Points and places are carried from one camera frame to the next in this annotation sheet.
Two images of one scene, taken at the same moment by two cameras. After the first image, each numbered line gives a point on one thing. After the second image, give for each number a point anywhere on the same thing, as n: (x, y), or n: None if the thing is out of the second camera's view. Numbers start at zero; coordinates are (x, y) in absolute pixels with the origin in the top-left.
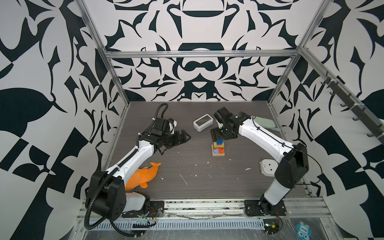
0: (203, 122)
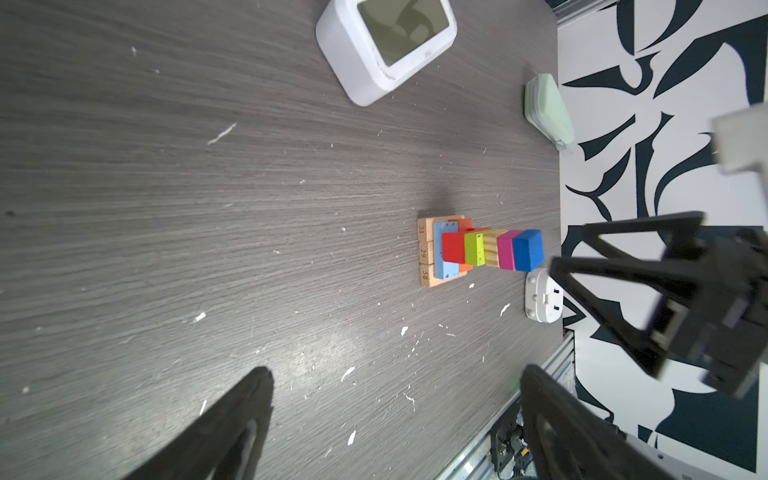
0: (366, 44)
